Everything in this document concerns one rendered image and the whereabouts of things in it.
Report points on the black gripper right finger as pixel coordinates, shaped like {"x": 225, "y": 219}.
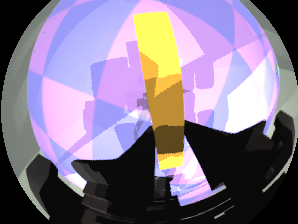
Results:
{"x": 217, "y": 151}

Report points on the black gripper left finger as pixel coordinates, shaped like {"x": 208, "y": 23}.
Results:
{"x": 135, "y": 168}

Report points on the yellow bar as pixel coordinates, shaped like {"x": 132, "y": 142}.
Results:
{"x": 163, "y": 85}

